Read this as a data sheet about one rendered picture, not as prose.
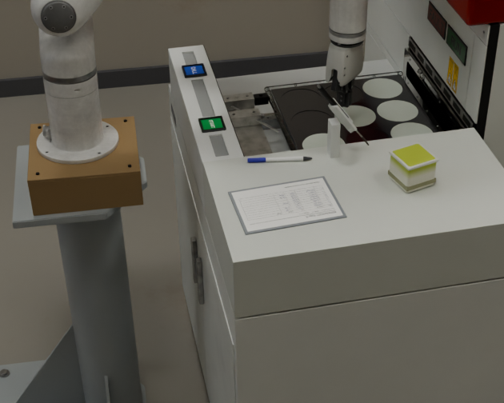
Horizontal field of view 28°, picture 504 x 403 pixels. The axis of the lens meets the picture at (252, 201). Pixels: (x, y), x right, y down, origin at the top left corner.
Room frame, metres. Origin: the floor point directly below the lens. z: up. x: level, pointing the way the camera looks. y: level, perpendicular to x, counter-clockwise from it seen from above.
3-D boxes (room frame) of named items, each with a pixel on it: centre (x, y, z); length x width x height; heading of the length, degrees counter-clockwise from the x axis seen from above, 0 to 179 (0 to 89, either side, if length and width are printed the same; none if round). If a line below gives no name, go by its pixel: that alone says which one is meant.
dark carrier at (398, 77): (2.09, -0.26, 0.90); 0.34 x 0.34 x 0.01; 11
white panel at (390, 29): (2.33, -0.44, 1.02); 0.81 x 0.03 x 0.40; 11
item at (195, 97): (2.09, 0.11, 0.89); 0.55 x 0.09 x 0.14; 11
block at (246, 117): (2.10, 0.02, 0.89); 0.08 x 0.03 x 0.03; 101
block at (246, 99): (2.18, 0.03, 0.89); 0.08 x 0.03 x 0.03; 101
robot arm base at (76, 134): (1.98, 0.40, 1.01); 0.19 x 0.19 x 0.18
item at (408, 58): (2.15, -0.46, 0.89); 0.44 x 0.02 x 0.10; 11
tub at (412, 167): (1.72, -0.34, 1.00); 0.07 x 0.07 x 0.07; 26
